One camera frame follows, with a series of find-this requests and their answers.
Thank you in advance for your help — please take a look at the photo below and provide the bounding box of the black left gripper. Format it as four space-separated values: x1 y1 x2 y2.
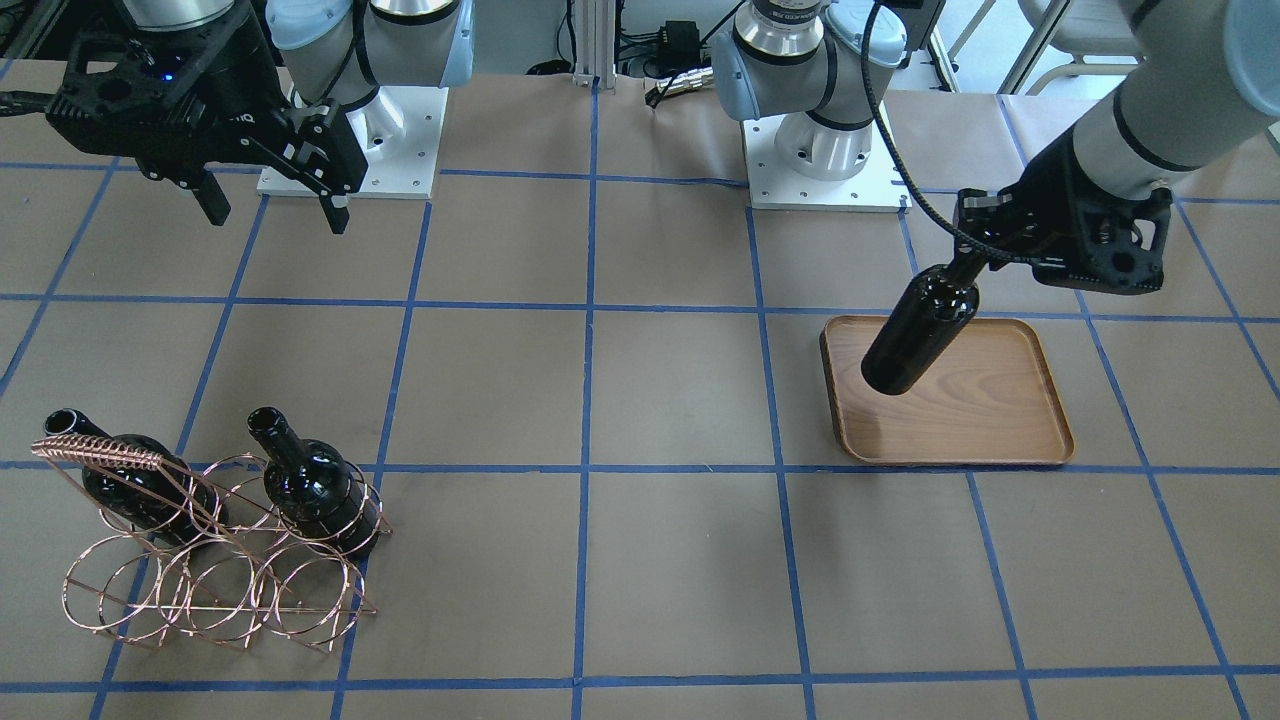
954 135 1169 272

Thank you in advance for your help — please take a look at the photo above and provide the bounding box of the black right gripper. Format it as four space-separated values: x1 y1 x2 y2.
45 26 369 236

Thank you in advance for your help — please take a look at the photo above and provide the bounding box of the dark wine bottle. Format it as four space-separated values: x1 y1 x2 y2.
246 406 379 562
81 434 227 547
861 252 987 396

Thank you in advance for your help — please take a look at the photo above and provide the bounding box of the wooden tray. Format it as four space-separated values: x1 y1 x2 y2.
819 315 1076 466

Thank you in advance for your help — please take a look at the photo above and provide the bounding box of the black power adapter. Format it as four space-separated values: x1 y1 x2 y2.
657 20 701 65

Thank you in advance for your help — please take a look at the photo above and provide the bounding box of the black braided cable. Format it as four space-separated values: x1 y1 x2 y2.
860 0 1061 266

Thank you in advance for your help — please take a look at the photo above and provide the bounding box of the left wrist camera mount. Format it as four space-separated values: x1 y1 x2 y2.
1032 187 1172 295

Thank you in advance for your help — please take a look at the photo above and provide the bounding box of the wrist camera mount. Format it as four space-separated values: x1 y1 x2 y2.
3 23 172 161
1032 187 1172 295

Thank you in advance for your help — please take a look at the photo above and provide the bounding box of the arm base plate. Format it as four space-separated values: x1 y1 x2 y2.
257 83 448 200
741 113 913 213

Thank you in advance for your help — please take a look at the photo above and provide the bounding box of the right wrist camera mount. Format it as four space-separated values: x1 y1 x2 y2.
3 23 172 161

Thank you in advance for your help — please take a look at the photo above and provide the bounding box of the aluminium frame post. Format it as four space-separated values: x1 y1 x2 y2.
567 0 620 92

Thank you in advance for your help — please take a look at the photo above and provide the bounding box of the copper wire wine basket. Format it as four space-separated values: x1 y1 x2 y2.
31 434 379 653

